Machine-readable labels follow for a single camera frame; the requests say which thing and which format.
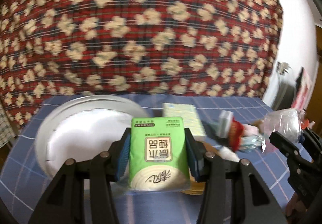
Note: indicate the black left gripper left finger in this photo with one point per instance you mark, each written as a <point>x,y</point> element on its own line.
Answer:
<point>63,199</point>

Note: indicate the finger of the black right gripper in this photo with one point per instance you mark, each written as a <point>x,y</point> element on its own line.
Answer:
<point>305,176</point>
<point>312,144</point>

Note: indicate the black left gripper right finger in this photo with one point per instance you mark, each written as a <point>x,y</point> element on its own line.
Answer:
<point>237,184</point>

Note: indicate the clear bag of white stuffing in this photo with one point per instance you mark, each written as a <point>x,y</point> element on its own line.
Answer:
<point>286,122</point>

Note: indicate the green tissue pack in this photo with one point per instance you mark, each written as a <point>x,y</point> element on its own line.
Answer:
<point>157,155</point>

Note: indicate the fluffy pink soft item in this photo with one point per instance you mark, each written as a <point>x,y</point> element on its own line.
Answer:
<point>250,130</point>

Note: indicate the pink white plastic bag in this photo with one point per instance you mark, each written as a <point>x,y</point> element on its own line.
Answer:
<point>303,87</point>

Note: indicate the light blue wipes packet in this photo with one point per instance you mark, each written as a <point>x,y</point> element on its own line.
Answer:
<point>252,142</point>

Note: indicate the red gold embroidered pouch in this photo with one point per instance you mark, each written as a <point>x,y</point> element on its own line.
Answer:
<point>235,134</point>

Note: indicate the white black striped eraser block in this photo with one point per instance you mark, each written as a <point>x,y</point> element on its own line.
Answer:
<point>224,124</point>

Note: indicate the yellow patterned tissue box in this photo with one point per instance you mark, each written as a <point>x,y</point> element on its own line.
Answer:
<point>188,113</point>

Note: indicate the red plaid bear blanket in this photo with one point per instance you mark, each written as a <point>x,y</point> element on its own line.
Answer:
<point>182,47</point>

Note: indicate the white wall charger plug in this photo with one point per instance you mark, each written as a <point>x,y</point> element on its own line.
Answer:
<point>282,68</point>

